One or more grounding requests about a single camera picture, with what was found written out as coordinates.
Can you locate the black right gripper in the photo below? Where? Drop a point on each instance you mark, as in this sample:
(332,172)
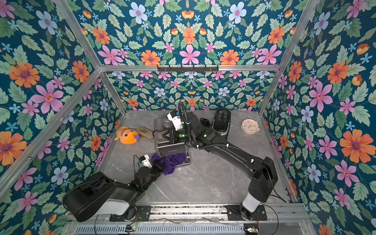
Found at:
(172,134)

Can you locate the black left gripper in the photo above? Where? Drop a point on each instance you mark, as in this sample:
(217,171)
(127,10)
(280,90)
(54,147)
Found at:
(159,169)

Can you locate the silver espresso coffee machine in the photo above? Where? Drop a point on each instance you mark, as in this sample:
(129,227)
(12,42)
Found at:
(161,124)

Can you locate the purple microfiber cloth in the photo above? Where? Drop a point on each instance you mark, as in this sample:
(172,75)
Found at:
(170,162)

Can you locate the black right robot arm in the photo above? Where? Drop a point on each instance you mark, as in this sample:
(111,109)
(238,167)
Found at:
(262,172)

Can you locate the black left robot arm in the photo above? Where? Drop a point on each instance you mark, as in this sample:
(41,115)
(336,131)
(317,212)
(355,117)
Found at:
(101,195)

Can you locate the black capsule coffee machine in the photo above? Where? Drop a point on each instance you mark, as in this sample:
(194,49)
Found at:
(221,122)

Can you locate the orange plush toy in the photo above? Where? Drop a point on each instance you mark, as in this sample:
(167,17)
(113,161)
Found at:
(127,136)

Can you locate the pink round alarm clock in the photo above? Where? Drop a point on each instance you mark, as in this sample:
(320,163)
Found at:
(250,126)

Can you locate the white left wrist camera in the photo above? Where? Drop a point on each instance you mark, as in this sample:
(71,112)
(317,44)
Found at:
(145,160)

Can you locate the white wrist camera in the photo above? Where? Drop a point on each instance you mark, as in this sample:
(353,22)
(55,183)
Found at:
(176,121)
(145,160)

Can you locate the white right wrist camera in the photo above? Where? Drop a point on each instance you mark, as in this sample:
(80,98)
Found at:
(176,121)

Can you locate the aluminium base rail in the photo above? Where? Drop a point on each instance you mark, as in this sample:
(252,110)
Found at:
(199,219)

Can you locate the black hook rail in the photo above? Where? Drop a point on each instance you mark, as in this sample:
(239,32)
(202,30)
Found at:
(193,68)

